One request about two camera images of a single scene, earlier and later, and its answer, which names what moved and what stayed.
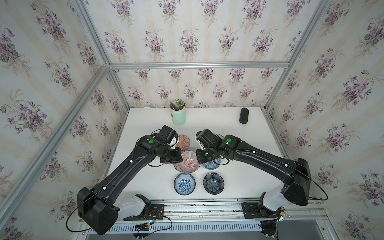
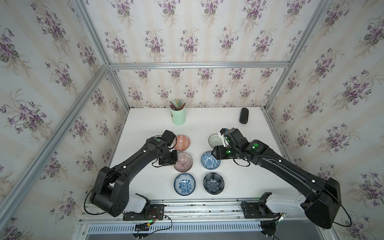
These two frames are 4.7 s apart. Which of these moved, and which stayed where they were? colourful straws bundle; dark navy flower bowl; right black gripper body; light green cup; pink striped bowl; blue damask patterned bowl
Moved: right black gripper body; pink striped bowl
Stayed: colourful straws bundle; blue damask patterned bowl; light green cup; dark navy flower bowl
